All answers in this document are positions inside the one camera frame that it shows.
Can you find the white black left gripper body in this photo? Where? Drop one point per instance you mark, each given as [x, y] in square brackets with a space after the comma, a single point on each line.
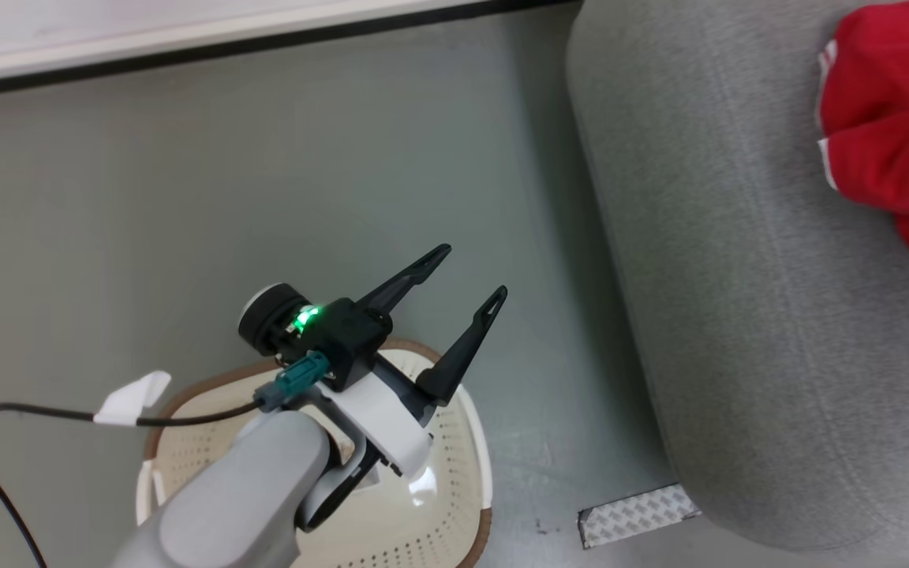
[383, 422]

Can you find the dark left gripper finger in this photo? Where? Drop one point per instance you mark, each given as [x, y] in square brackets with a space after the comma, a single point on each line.
[466, 343]
[411, 280]

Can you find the red white sports jersey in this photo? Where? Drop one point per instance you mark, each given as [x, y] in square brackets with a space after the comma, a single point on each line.
[896, 118]

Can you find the white perforated laundry basket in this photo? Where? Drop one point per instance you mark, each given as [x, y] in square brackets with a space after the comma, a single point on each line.
[439, 513]

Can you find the grey patterned tape patch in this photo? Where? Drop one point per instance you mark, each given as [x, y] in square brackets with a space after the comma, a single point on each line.
[636, 517]

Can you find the black floor skirting strip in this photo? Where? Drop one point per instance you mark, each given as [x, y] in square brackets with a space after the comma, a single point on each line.
[186, 57]

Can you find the grey fabric sofa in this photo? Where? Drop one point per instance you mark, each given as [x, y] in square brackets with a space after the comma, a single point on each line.
[778, 276]

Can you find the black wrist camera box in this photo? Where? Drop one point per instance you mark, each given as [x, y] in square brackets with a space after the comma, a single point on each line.
[348, 343]

